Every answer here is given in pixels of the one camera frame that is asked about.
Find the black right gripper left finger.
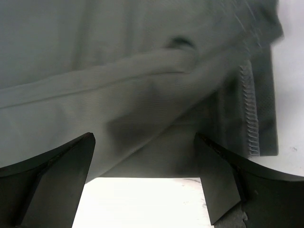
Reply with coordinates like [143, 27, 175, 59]
[0, 133, 95, 228]

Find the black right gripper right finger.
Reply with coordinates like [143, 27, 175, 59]
[194, 133, 304, 228]

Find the dark grey t-shirt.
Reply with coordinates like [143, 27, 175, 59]
[0, 0, 283, 180]

